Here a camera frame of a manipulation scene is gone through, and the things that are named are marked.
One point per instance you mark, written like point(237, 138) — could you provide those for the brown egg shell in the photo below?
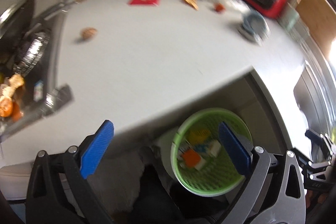
point(88, 33)

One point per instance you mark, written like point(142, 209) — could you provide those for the glass cup with print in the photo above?
point(288, 18)

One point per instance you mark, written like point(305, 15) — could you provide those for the grey blue cloth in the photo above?
point(254, 28)

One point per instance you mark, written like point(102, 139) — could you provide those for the gas stove top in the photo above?
point(36, 59)

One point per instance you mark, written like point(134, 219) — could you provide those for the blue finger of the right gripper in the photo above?
point(321, 140)

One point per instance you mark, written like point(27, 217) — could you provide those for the black wok with lid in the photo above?
point(15, 22)

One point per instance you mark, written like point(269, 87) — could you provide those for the orange foam fruit net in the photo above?
point(193, 160)

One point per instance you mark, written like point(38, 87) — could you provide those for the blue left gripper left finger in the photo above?
point(94, 149)

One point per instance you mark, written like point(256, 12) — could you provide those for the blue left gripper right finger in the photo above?
point(238, 148)

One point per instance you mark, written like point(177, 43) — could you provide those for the orange peels on stove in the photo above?
point(12, 90)

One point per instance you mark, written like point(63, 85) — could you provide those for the wooden cutting board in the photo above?
point(319, 17)

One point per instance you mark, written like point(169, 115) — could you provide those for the green mesh trash basket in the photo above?
point(218, 176)

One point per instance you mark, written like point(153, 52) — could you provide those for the small red bottle cap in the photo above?
point(219, 8)

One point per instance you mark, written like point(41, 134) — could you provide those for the orange peel piece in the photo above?
point(192, 3)

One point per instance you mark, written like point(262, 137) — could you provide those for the white blue milk carton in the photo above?
point(210, 149)

